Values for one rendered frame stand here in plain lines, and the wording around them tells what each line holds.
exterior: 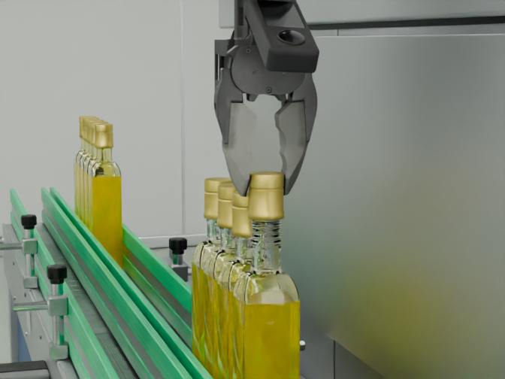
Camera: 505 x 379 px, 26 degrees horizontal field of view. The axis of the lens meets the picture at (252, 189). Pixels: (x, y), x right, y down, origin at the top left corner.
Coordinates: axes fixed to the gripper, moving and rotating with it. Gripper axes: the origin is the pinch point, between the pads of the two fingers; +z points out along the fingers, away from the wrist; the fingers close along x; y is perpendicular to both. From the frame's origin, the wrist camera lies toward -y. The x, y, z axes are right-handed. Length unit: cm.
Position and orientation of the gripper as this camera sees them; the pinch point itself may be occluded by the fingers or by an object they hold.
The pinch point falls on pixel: (266, 183)
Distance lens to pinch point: 106.0
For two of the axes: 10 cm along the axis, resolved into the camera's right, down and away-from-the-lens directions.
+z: 0.0, 9.9, 1.3
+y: -2.5, -1.3, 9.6
